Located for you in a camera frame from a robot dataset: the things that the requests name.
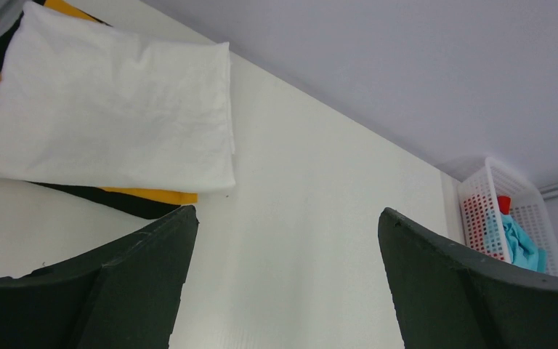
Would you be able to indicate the white plastic basket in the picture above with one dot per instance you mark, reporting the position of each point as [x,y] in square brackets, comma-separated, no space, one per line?
[496,186]

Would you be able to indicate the black folded t-shirt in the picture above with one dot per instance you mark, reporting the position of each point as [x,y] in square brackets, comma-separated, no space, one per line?
[139,208]

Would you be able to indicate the turquoise t-shirt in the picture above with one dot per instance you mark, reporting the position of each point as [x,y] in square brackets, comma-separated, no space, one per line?
[522,251]

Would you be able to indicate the yellow folded t-shirt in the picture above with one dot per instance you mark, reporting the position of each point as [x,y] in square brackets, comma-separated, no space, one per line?
[163,195]

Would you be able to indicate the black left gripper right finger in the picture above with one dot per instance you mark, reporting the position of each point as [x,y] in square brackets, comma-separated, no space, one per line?
[447,295]

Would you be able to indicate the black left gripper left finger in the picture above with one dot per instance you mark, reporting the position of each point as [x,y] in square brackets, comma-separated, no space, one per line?
[124,294]

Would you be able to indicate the white folded t-shirt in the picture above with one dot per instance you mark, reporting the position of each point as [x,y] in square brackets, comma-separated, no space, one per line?
[82,103]

